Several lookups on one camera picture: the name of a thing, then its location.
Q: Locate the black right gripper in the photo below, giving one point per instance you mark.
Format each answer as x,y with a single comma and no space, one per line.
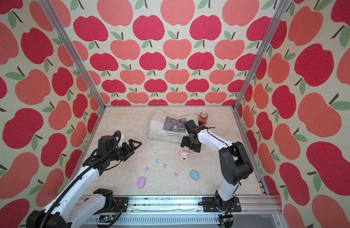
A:
190,137

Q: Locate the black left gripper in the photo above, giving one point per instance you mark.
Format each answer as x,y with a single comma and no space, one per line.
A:
125,148

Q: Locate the pink earbud charging case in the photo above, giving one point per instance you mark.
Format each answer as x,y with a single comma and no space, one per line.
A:
184,156

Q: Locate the blue earbud charging case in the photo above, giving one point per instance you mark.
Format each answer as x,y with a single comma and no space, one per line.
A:
194,175

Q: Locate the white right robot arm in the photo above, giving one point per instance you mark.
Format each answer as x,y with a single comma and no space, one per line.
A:
234,161

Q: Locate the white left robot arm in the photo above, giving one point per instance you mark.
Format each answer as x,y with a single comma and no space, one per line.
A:
62,211

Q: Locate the purple earbud charging case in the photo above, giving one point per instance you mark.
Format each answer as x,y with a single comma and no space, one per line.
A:
141,182

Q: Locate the red cola can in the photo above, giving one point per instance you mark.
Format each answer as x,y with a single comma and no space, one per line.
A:
202,118

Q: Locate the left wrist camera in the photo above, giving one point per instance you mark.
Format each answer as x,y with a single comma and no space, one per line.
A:
121,141

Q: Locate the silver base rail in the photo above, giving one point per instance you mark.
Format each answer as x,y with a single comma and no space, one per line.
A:
192,211

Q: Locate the right aluminium frame post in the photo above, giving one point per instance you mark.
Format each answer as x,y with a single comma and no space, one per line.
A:
265,43

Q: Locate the aluminium frame post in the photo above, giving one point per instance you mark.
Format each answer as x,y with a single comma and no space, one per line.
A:
265,43
54,19

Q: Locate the left aluminium frame post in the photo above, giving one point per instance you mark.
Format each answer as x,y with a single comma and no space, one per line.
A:
54,19

